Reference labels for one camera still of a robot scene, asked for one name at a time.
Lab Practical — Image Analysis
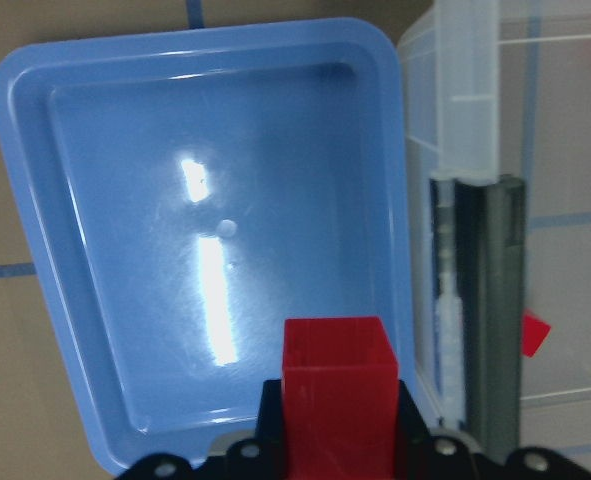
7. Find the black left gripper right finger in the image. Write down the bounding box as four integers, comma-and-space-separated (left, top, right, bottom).
395, 380, 430, 445

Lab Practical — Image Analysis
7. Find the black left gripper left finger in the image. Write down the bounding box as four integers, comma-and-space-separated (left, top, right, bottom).
254, 379, 286, 450

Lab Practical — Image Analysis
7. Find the red block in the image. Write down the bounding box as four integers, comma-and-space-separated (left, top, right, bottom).
282, 317, 399, 479
521, 309, 552, 358

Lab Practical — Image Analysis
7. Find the blue plastic tray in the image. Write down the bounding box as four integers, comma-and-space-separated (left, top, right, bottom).
0, 18, 415, 474

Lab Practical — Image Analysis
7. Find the clear plastic storage box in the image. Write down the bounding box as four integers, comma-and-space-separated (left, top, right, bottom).
397, 1, 591, 455

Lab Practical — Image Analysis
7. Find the black box latch handle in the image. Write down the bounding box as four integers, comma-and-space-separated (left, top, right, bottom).
431, 176, 526, 462

